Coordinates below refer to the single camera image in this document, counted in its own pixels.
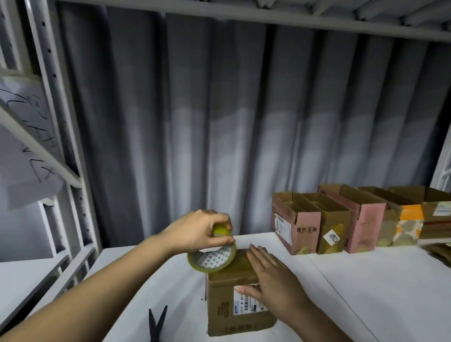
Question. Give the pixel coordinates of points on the orange and white carton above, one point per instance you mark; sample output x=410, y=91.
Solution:
x=410, y=224

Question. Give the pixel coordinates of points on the person's left forearm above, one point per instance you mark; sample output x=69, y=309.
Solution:
x=77, y=303

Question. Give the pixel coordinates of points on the small brown labelled carton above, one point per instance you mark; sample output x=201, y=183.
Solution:
x=387, y=225

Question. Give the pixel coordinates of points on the person's left hand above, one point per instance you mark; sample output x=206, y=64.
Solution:
x=190, y=232

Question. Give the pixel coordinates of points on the yellow tape roll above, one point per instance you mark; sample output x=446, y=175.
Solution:
x=211, y=261

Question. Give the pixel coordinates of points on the brown box with white label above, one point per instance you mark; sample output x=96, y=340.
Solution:
x=222, y=310

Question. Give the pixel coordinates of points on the printed brown cardboard box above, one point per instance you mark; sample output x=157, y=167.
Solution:
x=437, y=211

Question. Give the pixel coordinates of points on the brown box with 7020 sticker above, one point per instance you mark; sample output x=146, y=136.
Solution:
x=331, y=225

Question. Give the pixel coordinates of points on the black scissors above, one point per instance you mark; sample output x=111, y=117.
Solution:
x=158, y=325

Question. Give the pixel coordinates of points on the pile of cardboard boxes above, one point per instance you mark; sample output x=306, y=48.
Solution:
x=440, y=252

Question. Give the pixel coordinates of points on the pink lettered cardboard box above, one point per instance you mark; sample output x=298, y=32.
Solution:
x=299, y=222
x=363, y=222

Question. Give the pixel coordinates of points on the person's right hand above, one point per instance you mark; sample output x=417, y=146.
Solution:
x=275, y=289

